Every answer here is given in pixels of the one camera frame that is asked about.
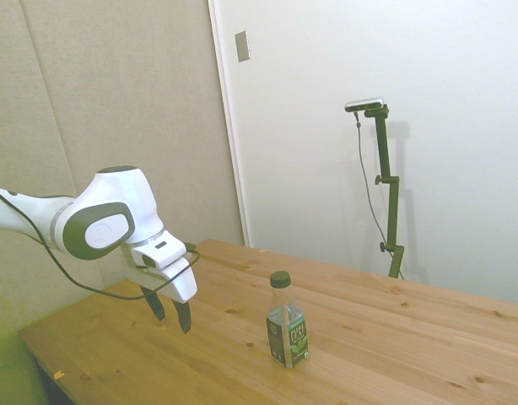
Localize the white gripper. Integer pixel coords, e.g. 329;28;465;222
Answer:
121;244;199;335

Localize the clear Pure Leaf tea bottle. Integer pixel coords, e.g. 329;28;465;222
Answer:
266;271;310;370

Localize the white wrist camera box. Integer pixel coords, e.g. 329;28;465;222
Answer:
131;230;188;269

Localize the white door frame strip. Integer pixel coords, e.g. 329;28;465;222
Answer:
207;0;251;248

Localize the dark green camera stand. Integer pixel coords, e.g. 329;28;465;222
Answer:
363;105;406;279

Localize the grey wall switch plate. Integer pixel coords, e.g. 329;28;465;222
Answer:
234;30;251;63

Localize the silver exterior camera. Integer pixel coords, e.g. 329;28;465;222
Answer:
344;97;386;113

